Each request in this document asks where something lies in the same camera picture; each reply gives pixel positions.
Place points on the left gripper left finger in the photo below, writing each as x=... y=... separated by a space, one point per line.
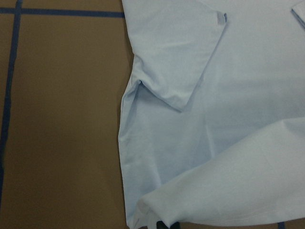
x=160 y=225

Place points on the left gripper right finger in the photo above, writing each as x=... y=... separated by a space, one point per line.
x=176 y=225

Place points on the light blue t-shirt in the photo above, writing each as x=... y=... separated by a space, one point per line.
x=212 y=127

